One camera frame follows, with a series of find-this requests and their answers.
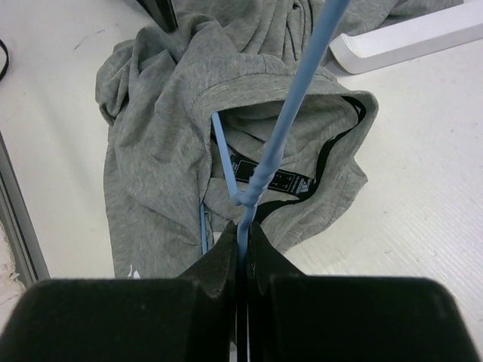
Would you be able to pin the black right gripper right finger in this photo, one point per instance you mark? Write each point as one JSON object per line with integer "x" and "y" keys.
{"x": 265, "y": 265}

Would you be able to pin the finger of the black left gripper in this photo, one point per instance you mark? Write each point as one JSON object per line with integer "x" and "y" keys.
{"x": 162, "y": 12}

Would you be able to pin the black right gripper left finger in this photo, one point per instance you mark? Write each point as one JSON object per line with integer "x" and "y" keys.
{"x": 209, "y": 315}

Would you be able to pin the blue wire hanger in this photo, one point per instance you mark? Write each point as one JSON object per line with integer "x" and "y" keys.
{"x": 270, "y": 161}

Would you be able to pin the white clothes rack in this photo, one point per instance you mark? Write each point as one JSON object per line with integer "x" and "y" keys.
{"x": 410, "y": 39}

